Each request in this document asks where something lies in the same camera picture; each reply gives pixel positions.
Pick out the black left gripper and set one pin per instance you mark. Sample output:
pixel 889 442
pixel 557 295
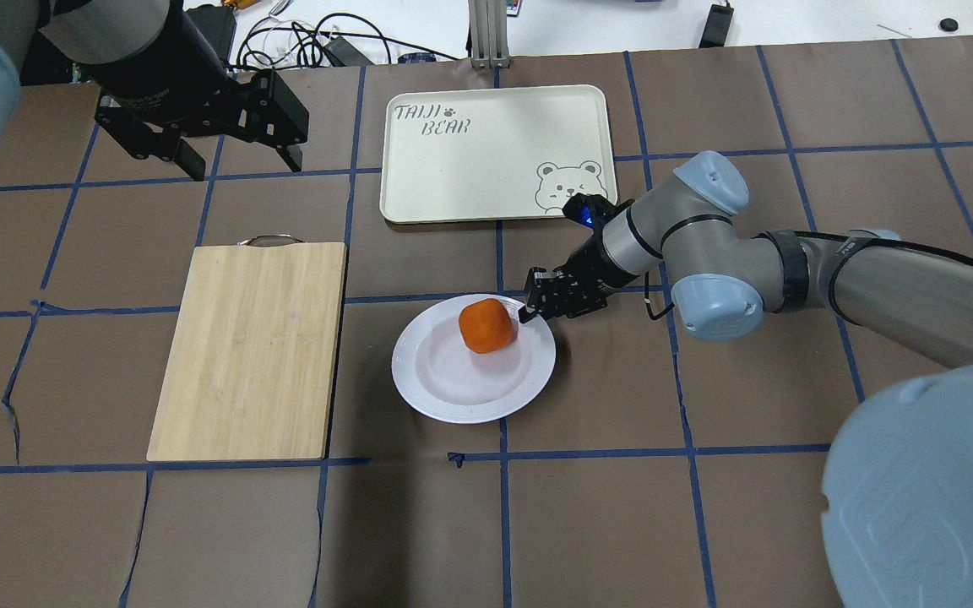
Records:
pixel 167 74

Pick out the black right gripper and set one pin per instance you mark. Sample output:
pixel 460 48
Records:
pixel 585 268

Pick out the orange fruit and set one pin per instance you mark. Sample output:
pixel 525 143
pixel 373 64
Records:
pixel 486 326

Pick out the white ribbed plate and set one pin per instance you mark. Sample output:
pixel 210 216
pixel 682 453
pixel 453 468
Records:
pixel 436 374

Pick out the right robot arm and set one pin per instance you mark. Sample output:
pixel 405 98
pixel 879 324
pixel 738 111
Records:
pixel 898 479

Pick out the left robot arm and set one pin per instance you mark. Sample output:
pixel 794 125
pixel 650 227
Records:
pixel 69 26

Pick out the cream bear tray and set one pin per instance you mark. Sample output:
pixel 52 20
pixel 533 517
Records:
pixel 499 154

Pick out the bamboo cutting board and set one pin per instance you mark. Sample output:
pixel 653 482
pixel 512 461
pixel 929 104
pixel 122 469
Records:
pixel 252 364

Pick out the black power adapter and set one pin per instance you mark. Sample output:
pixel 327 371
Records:
pixel 717 25

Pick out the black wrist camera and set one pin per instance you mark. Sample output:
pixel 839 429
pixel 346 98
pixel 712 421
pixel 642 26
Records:
pixel 592 211

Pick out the aluminium frame post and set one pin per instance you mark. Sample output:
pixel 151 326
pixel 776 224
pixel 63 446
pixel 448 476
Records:
pixel 488 41

